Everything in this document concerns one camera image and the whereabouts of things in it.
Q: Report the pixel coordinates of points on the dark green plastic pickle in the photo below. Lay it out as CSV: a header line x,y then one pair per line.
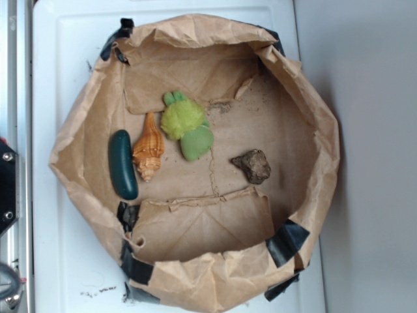
x,y
121,168

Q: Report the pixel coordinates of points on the brown paper bag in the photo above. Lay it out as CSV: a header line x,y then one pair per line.
x,y
200,236

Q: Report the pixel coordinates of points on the green fuzzy plush toy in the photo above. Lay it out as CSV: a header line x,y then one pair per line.
x,y
185,121

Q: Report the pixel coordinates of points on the brown rock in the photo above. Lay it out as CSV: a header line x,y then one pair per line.
x,y
254,165

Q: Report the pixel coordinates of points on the orange conch seashell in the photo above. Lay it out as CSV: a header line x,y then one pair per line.
x,y
148,149

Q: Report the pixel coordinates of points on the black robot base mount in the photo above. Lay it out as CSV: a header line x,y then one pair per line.
x,y
9,187

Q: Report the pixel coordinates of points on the silver aluminium frame rail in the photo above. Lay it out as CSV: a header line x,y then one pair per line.
x,y
17,278

